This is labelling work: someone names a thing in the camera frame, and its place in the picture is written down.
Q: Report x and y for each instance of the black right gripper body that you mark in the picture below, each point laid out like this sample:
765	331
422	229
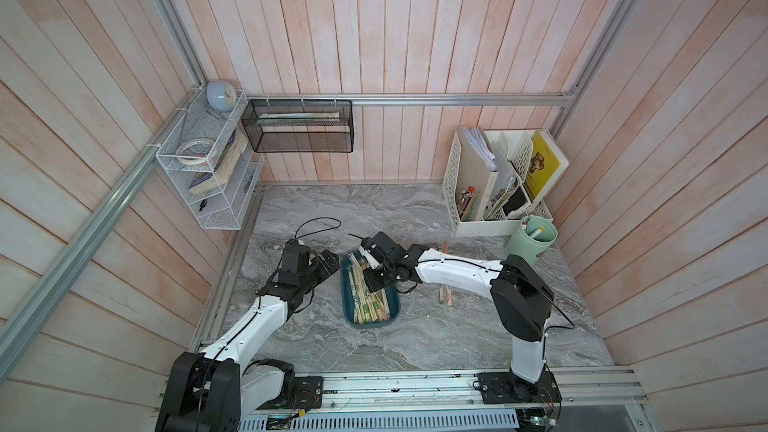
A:
379	278

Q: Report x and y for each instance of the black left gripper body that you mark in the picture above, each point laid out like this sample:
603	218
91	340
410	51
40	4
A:
312	276

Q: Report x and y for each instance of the teal plastic storage tray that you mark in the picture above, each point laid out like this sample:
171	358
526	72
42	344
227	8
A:
362	308

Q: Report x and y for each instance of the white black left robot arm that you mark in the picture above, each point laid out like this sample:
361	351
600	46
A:
216	388

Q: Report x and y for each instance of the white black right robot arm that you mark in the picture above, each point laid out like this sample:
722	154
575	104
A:
522	299

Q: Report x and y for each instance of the bundle of coloured folders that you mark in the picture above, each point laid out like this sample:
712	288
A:
466	202

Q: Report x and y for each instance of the old book on shelf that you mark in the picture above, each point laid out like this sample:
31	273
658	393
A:
224	169

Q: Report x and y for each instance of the white file organizer rack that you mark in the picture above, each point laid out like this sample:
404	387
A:
513	150

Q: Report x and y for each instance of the black booklet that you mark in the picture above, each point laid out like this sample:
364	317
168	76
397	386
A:
517	204

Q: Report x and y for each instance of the mint green pen cup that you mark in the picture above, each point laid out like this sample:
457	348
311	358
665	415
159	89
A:
531	250

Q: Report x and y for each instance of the white papers in organizer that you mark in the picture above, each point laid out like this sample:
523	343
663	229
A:
476	139

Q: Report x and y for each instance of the roll of tape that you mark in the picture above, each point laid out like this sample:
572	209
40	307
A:
194	152

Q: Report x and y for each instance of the yellow book with animal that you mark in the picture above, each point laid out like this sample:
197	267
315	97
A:
547	165

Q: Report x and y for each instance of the small grey globe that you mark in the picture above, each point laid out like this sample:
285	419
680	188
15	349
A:
221	96

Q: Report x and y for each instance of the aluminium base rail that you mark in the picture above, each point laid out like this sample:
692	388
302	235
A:
580	399

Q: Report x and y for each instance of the white wire wall shelf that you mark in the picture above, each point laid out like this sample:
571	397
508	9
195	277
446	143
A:
218	209

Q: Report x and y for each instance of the black mesh wall basket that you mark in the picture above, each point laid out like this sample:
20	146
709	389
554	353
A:
299	125

